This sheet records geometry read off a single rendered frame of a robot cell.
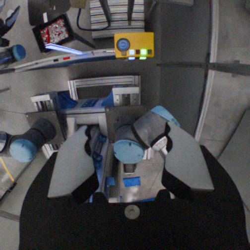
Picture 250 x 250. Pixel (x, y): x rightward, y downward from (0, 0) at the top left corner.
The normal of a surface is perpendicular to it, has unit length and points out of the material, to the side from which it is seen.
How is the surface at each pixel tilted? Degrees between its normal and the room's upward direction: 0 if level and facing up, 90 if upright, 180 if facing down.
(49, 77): 0
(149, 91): 0
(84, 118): 0
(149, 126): 48
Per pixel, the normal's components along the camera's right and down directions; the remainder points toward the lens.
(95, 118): 0.01, 0.46
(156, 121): -0.39, -0.28
